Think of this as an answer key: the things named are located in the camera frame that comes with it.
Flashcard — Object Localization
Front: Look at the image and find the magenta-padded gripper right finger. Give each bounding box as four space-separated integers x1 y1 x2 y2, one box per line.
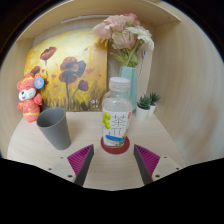
133 143 183 186

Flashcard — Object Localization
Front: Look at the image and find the flat round red coaster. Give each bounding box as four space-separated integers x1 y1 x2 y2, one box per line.
100 134 131 155

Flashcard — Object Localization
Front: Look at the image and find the tall teal vase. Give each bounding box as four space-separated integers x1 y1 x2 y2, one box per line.
118 65 139 112

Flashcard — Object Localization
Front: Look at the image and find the red plush mascot toy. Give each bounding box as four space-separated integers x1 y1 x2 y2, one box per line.
16 73 45 124

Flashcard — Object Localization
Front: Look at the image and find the light wooden shelf unit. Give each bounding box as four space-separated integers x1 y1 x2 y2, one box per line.
14 0 183 43

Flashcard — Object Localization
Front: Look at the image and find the grey ribbed cup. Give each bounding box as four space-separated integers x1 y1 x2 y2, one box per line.
36 106 72 151

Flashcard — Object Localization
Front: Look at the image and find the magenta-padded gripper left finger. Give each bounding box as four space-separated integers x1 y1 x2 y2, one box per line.
46 143 95 187

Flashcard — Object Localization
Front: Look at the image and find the pink and white flower bouquet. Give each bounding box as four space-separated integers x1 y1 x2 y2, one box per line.
92 12 156 69

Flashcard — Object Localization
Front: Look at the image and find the small succulent in white pot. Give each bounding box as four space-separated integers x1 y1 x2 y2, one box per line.
135 94 152 121
148 91 162 117

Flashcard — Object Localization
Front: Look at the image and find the clear plastic drink bottle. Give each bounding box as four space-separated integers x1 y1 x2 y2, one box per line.
101 76 133 149

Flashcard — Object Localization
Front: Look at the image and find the white light bar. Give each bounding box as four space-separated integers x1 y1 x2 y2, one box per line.
60 14 111 25

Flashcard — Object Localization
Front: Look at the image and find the yellow poppy flower painting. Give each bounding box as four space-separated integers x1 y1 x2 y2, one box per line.
23 28 109 113

